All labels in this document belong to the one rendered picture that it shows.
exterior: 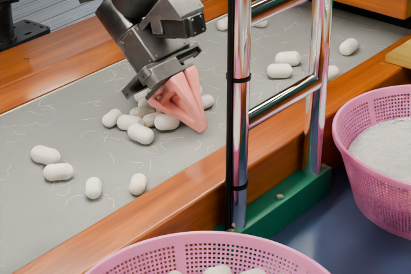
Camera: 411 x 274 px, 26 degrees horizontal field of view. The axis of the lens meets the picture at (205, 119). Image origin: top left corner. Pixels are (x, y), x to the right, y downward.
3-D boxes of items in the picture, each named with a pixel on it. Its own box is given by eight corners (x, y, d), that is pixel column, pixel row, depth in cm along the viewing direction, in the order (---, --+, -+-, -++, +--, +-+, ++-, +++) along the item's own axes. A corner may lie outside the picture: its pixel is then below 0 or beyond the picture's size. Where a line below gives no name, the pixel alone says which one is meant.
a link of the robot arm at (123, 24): (167, 14, 112) (136, -30, 113) (132, 32, 109) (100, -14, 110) (148, 40, 118) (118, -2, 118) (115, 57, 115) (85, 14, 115)
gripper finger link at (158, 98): (241, 104, 113) (199, 44, 114) (205, 125, 108) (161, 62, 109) (214, 128, 118) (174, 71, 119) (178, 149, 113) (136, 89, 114)
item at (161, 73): (229, 111, 111) (187, 51, 112) (192, 132, 107) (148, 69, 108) (202, 135, 116) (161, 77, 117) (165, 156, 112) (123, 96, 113)
